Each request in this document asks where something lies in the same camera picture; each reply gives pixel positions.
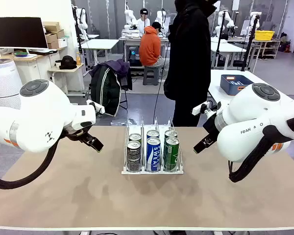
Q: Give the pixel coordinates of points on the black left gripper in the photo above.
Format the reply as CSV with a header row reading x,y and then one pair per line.
x,y
77,133

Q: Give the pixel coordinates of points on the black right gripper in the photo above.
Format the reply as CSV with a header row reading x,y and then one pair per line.
x,y
210,129

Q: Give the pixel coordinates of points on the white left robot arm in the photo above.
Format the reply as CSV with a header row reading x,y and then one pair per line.
x,y
39,117

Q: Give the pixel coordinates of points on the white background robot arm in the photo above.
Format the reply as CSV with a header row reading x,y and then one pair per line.
x,y
221,19
254,19
82,22
160,17
128,19

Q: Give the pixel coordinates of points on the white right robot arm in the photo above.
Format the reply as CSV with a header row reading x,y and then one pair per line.
x,y
247,115

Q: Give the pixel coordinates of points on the white clear can dispenser rack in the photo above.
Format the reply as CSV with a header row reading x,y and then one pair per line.
x,y
152,172

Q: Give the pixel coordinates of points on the green Chilsung cider can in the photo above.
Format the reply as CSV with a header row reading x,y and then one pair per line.
x,y
171,133
171,154

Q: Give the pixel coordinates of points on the black Pepsi can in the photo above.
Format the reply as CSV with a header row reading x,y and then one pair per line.
x,y
135,137
133,154

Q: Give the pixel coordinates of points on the dark jacket on chair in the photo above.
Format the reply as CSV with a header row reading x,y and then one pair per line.
x,y
105,90

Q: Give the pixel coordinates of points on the blue Pocari Sweat can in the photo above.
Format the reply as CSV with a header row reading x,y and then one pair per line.
x,y
153,133
153,154

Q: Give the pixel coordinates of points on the large white table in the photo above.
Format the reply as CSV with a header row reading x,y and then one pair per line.
x,y
214,83

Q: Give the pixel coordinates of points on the small wooden side table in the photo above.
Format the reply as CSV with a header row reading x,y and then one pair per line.
x,y
63,69

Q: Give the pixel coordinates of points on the person in black jacket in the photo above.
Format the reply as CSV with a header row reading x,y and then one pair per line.
x,y
188,61

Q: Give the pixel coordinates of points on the orange drink bottle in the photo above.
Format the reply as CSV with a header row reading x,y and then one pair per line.
x,y
78,60

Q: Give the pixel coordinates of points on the black cap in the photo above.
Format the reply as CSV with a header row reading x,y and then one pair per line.
x,y
67,62

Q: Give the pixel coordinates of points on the grey plastic stool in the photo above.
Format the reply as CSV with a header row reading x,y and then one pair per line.
x,y
150,73

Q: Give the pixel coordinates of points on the white desk with cabinet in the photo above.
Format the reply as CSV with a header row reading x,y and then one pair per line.
x,y
31,68

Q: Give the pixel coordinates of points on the white background table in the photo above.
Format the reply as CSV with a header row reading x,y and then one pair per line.
x,y
100,44
227,47

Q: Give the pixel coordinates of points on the small white box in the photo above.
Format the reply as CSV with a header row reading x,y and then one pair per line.
x,y
62,42

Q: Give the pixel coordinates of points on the black tripod pole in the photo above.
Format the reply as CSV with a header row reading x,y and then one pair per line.
x,y
220,39
250,42

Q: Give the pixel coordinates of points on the brown cardboard box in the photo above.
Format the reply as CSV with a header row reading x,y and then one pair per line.
x,y
51,38
51,26
53,45

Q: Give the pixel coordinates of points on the white air purifier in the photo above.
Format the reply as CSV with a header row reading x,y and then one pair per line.
x,y
2,78

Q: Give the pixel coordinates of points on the person in orange hoodie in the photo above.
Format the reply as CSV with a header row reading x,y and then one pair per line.
x,y
149,46

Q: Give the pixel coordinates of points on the green plate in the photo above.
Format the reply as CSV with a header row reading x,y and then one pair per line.
x,y
21,54

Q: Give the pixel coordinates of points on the wooden shelf rack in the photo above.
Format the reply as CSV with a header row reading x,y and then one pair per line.
x,y
269,45

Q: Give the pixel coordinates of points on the yellow plastic crate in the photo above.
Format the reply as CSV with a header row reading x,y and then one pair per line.
x,y
264,35

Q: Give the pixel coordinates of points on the person in white shirt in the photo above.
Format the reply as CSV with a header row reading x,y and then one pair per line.
x,y
143,23

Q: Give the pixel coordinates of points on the black computer monitor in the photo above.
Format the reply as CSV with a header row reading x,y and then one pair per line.
x,y
19,31

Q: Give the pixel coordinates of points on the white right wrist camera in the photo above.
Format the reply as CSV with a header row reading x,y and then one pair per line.
x,y
198,109

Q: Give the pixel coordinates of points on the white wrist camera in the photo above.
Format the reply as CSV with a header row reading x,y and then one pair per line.
x,y
94,104
198,109

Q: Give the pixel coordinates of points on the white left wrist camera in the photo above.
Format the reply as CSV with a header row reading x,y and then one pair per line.
x,y
94,104

